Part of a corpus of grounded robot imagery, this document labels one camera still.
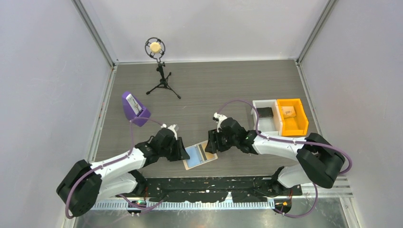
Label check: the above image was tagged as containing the black block in white bin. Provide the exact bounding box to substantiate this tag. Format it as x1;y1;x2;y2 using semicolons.
257;107;274;118

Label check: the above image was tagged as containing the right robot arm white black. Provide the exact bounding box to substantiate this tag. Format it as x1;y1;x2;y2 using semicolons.
205;116;347;195

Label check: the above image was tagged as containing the white plastic bin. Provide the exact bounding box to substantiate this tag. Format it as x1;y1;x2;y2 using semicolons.
252;99;283;136

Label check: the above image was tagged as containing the orange plastic bin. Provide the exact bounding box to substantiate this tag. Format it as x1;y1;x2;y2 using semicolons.
277;98;309;136

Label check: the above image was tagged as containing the black microphone on tripod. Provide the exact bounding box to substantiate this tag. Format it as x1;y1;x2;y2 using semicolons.
144;37;181;99

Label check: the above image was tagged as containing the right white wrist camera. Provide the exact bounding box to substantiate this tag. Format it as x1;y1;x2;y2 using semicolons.
212;113;227;132

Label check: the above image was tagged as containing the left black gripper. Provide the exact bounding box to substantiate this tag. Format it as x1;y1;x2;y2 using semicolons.
159;137;190;162

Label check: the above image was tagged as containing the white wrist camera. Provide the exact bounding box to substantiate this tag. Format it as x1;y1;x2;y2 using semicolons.
212;113;227;132
167;124;179;140

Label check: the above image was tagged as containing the purple metronome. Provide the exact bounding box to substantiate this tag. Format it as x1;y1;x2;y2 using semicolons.
122;91;151;127

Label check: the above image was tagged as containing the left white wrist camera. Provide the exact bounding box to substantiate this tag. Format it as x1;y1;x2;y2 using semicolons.
167;124;179;140

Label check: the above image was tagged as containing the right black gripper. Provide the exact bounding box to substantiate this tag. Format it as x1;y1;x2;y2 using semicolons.
205;128;238;154

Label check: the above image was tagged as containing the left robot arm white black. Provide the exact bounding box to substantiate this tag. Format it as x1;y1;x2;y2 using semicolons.
56;126;190;219

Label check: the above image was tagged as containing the beige leather card holder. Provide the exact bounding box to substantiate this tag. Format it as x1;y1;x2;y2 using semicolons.
183;141;218;170

